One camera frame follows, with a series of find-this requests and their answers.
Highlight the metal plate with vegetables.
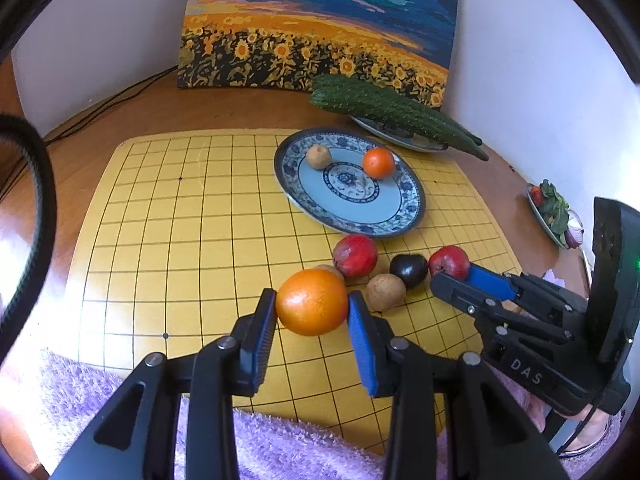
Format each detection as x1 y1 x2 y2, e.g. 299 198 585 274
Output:
526 182 576 250

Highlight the purple fluffy towel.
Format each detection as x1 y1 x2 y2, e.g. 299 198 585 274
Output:
20 347 551 480

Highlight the small red fruit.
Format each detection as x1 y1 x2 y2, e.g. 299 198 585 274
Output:
428 245 471 281

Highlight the dark purple plum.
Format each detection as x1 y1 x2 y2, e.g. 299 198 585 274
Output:
389 254 430 290

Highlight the thin black cable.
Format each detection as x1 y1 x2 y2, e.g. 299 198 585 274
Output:
42 66 179 142
42 72 179 147

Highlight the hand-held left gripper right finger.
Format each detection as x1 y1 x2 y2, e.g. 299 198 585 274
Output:
347 290 571 480

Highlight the thick black ribbed hose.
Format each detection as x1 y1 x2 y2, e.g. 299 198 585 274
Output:
0 115 57 361

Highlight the blue and white patterned plate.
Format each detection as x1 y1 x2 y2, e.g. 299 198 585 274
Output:
273 127 427 239

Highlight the sunflower field painting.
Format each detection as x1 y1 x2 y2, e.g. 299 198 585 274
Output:
177 0 460 110

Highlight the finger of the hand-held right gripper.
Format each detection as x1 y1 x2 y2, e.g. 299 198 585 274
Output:
467 264 589 329
430 273 572 347

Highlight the plate under cucumbers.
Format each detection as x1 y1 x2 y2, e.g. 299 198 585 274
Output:
348 114 448 153

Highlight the yellow grid game board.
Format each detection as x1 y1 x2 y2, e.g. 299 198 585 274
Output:
67 129 521 457

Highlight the green leafy vegetable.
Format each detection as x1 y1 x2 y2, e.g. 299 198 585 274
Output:
537 179 571 235

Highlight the green cucumber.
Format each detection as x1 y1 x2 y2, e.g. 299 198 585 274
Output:
320 74 483 147
309 85 490 162

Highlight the red onion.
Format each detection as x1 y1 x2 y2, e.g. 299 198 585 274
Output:
564 210 585 250

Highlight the small orange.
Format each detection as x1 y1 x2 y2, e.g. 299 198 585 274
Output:
362 147 397 179

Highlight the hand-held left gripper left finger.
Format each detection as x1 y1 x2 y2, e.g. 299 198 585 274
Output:
50 287 278 480

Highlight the large red fruit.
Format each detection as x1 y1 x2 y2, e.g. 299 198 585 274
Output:
332 234 379 280

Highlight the large orange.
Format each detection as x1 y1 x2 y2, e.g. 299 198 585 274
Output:
275 268 349 337

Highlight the person's right hand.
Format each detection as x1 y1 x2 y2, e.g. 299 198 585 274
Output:
570 407 623 453

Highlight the small brown round fruit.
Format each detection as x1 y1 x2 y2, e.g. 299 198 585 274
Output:
306 144 333 170

